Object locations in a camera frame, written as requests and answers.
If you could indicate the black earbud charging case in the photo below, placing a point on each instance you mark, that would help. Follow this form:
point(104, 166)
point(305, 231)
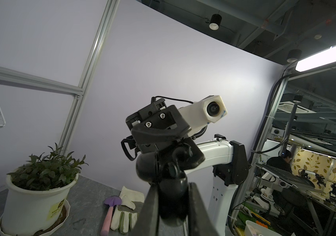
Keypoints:
point(159, 168)

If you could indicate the beige grey work glove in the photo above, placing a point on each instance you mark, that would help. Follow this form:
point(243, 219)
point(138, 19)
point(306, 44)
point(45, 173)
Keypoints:
point(125, 215)

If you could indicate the person in black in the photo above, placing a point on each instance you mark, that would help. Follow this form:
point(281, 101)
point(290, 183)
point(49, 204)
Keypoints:
point(281, 162)

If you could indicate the purple pink garden scoop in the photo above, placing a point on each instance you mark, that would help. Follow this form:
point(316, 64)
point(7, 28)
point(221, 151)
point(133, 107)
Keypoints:
point(111, 202)

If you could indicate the potted green plant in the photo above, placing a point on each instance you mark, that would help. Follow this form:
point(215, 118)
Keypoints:
point(36, 203)

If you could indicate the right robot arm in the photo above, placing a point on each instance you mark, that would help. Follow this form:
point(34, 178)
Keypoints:
point(230, 169)

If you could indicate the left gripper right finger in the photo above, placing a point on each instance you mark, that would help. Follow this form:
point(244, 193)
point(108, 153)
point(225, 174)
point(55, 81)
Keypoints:
point(199, 223)

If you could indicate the ceiling spot lamp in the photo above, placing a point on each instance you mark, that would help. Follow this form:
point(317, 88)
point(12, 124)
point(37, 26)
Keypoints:
point(215, 22)

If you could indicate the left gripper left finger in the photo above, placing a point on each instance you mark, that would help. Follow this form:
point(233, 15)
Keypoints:
point(148, 220)

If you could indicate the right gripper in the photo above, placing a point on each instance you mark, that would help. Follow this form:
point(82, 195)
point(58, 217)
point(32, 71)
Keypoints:
point(157, 127)

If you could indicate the ceiling light panel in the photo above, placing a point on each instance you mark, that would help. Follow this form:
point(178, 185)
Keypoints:
point(322, 58)

